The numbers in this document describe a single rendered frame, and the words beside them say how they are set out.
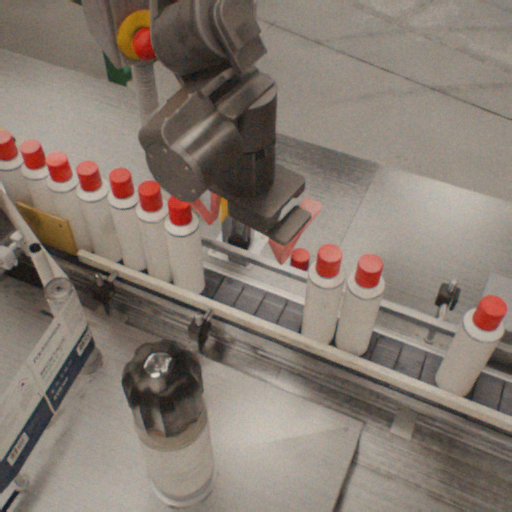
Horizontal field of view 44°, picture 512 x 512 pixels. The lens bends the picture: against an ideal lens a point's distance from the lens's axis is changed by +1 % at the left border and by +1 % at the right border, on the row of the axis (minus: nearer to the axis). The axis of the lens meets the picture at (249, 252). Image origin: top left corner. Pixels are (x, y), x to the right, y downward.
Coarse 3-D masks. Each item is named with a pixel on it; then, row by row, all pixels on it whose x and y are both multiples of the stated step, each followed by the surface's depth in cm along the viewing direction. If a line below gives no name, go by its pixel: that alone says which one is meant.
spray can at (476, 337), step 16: (480, 304) 79; (496, 304) 78; (464, 320) 82; (480, 320) 79; (496, 320) 78; (464, 336) 82; (480, 336) 80; (496, 336) 80; (448, 352) 88; (464, 352) 84; (480, 352) 82; (448, 368) 89; (464, 368) 86; (480, 368) 86; (448, 384) 91; (464, 384) 89
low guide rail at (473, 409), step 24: (96, 264) 105; (168, 288) 101; (216, 312) 99; (240, 312) 98; (288, 336) 95; (336, 360) 94; (360, 360) 93; (408, 384) 90; (456, 408) 90; (480, 408) 88
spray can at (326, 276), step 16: (320, 256) 83; (336, 256) 83; (320, 272) 85; (336, 272) 85; (320, 288) 86; (336, 288) 86; (304, 304) 93; (320, 304) 89; (336, 304) 90; (304, 320) 95; (320, 320) 92; (336, 320) 94; (320, 336) 95
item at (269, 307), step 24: (120, 264) 108; (144, 288) 105; (216, 288) 105; (240, 288) 105; (264, 312) 102; (288, 312) 102; (264, 336) 99; (384, 336) 99; (384, 360) 97; (408, 360) 97; (432, 360) 97; (384, 384) 94; (432, 384) 94; (480, 384) 94; (504, 384) 94; (504, 408) 92; (504, 432) 90
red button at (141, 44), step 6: (138, 30) 71; (144, 30) 70; (138, 36) 70; (144, 36) 70; (132, 42) 70; (138, 42) 70; (144, 42) 70; (150, 42) 70; (132, 48) 71; (138, 48) 70; (144, 48) 70; (150, 48) 71; (138, 54) 71; (144, 54) 71; (150, 54) 71; (150, 60) 72
